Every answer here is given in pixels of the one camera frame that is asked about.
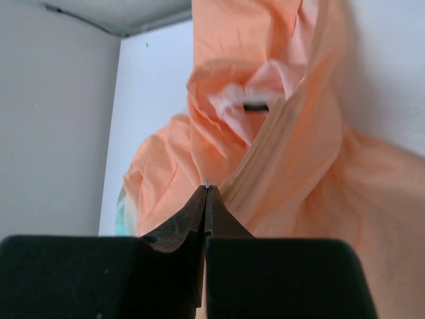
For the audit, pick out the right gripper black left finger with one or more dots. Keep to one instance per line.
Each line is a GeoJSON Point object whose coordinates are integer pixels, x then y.
{"type": "Point", "coordinates": [158, 275]}

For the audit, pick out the orange and teal zip jacket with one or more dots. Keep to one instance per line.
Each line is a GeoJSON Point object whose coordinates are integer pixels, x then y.
{"type": "Point", "coordinates": [264, 124]}

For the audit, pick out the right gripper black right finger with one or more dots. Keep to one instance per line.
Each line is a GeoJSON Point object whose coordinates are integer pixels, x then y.
{"type": "Point", "coordinates": [249, 277]}

